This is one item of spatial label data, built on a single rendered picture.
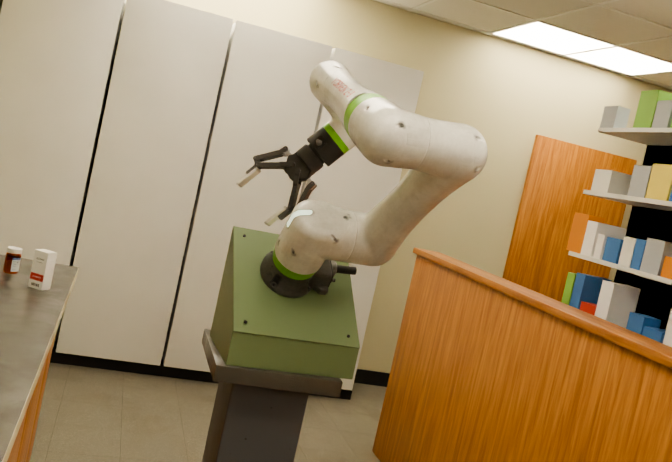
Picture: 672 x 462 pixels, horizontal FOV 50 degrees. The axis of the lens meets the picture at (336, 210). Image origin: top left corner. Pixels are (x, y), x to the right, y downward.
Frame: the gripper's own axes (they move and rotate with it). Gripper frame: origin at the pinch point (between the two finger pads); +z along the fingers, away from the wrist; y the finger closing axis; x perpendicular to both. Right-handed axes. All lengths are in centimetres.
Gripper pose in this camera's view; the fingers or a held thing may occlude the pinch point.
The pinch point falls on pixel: (255, 202)
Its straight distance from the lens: 189.4
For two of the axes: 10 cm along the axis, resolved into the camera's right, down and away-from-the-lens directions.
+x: 2.2, 2.2, 9.5
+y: 5.8, 7.5, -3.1
